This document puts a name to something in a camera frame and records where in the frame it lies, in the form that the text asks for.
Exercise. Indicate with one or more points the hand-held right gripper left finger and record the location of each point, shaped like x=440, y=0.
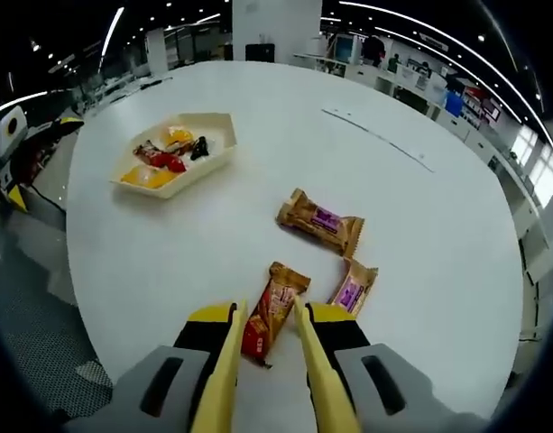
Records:
x=122, y=406

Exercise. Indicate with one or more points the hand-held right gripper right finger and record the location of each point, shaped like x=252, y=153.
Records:
x=420, y=406

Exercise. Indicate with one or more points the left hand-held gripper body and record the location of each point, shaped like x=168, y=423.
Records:
x=7, y=128

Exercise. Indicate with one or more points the orange jelly packet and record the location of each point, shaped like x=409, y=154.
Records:
x=179, y=135
x=145, y=177

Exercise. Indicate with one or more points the cream food tongs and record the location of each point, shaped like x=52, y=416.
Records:
x=224, y=374

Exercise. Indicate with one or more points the brown purple-label snack packet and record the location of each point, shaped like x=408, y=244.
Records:
x=355, y=288
x=321, y=221

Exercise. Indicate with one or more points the black candy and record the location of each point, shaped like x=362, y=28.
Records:
x=200, y=149

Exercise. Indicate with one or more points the cream hexagonal container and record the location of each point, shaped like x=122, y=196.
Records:
x=213, y=131

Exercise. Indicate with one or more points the brown and red snack bar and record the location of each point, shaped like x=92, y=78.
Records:
x=271, y=311

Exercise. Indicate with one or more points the person's left hand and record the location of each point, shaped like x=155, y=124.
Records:
x=30, y=162

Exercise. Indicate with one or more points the grey mesh office chair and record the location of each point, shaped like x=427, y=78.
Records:
x=32, y=338

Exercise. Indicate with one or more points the narrow white pillar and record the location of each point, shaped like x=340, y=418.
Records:
x=156, y=52

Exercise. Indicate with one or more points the black cabinet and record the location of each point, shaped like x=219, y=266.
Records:
x=260, y=53

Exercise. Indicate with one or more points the wide white square pillar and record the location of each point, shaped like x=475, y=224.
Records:
x=276, y=22

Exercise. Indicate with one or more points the long white office counter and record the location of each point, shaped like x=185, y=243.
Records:
x=483, y=140

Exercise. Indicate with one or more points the white table socket strip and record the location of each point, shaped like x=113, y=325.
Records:
x=375, y=133

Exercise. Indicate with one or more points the blue storage box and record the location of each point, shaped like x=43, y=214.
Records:
x=455, y=104

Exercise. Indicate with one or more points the white-framed display panel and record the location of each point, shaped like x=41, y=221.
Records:
x=348, y=47

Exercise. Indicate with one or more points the black office chair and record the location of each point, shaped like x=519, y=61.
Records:
x=409, y=99

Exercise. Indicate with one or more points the round ceiling downlights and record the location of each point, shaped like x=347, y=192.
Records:
x=481, y=38

